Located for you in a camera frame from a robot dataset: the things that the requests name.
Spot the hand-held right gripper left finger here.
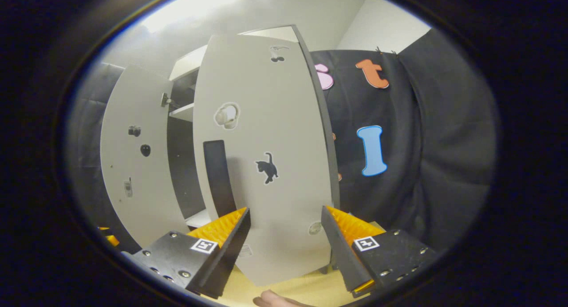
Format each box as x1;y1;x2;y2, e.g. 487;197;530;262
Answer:
122;207;251;299

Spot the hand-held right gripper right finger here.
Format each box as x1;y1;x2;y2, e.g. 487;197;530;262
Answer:
321;205;438;298

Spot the white shoe cabinet door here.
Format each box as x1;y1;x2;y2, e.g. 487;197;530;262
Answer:
193;25;341;287
100;64;191;249

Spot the black backdrop cloth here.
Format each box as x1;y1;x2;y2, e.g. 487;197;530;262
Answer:
67;62;134;254
311;28;497;254

